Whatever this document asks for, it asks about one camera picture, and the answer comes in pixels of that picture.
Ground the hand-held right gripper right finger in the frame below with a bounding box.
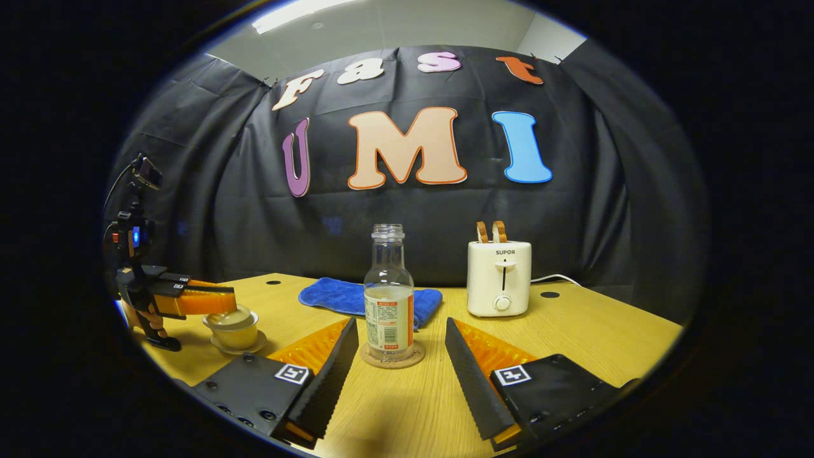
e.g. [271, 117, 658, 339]
[445, 318, 640, 452]

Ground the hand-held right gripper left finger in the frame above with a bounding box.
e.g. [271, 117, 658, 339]
[191, 318, 360, 449]

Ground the yellow teacup lid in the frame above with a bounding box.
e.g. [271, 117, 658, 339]
[205, 304, 255, 329]

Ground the yellow ceramic teacup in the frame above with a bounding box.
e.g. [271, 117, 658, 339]
[207, 315, 260, 349]

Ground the round cork coaster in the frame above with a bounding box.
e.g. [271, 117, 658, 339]
[360, 340, 426, 370]

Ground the clear plastic water bottle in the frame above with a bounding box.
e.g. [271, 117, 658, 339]
[364, 224, 415, 362]

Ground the black backdrop cloth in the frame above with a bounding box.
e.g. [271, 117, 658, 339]
[105, 45, 710, 325]

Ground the blue towel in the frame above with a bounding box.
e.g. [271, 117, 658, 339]
[299, 277, 443, 330]

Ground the white toaster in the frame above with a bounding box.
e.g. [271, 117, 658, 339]
[467, 240, 532, 317]

